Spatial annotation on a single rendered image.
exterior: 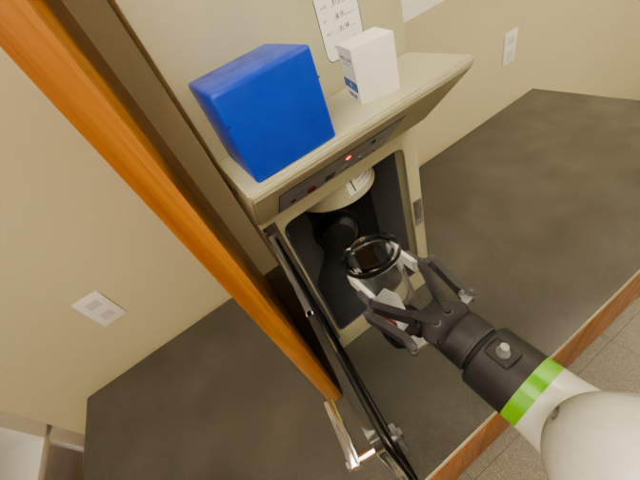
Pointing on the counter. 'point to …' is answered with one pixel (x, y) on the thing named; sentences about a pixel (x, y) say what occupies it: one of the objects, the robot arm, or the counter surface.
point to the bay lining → (311, 252)
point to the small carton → (370, 64)
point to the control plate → (335, 167)
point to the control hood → (356, 126)
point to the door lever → (347, 439)
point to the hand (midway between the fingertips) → (378, 270)
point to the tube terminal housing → (286, 30)
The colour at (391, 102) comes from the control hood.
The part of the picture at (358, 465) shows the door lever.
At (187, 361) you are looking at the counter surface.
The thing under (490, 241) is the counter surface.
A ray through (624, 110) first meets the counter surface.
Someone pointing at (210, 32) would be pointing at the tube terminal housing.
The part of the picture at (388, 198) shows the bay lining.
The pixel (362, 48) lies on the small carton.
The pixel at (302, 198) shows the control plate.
